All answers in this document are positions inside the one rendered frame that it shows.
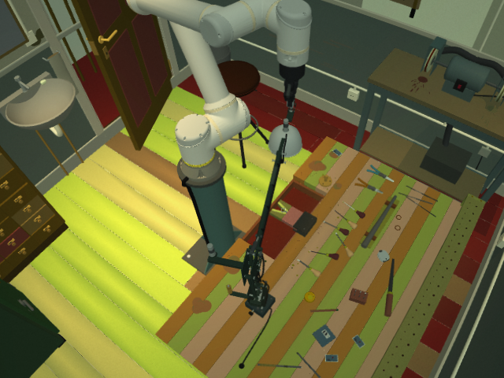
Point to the small brown peg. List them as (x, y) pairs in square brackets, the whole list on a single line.
[(228, 289)]

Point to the thin brown rod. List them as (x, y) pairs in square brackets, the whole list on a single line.
[(323, 310)]

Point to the grey basin tap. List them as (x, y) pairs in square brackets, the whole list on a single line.
[(21, 84)]

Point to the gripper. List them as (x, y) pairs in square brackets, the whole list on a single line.
[(291, 76)]

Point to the grey bench grinder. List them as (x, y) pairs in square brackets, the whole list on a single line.
[(462, 75)]

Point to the brown drawer cabinet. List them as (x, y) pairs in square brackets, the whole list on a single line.
[(23, 220)]

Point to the cream wash basin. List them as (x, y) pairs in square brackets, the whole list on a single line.
[(39, 104)]

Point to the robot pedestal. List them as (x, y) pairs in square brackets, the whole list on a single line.
[(210, 212)]

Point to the dark metal bracket bar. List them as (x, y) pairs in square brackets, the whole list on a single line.
[(222, 260)]

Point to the thin grey rod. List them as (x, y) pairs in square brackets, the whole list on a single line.
[(309, 365), (279, 365)]

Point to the grey lamp shade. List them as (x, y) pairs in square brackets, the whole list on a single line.
[(286, 141)]

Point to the dark green cabinet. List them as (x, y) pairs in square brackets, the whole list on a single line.
[(23, 334)]

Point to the dark brown round stool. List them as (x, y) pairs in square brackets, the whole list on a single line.
[(240, 76)]

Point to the brown door with red panels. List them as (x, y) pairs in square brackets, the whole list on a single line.
[(130, 63)]

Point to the pink block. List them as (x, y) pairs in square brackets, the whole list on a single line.
[(292, 216)]

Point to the white wall socket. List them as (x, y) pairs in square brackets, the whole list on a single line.
[(353, 93), (484, 152)]

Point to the yellow sticks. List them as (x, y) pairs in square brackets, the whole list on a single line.
[(281, 208)]

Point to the small blue card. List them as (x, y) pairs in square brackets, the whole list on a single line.
[(331, 358), (357, 340), (336, 152)]

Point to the blue square box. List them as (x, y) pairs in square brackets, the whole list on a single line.
[(324, 336)]

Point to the round wooden disc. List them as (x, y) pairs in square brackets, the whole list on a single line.
[(325, 181)]

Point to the green perforated panel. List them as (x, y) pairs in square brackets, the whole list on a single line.
[(441, 299)]

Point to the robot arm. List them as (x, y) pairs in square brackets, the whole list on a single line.
[(212, 63)]

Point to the brown side table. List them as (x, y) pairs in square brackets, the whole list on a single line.
[(401, 84)]

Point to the black block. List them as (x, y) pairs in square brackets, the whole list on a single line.
[(305, 224)]

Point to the yellow ball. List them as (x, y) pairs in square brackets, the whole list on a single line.
[(310, 297)]

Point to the window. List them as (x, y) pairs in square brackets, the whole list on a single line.
[(12, 23)]

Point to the red bench drawer tray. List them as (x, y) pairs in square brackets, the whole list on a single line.
[(295, 197)]

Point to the dark needle files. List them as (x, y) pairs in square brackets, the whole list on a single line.
[(419, 199)]

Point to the brown block with holes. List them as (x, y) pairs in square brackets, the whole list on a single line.
[(358, 296)]

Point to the dark lamp base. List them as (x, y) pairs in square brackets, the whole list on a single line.
[(260, 303)]

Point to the dark grey stand block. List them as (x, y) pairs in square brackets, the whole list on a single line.
[(445, 157)]

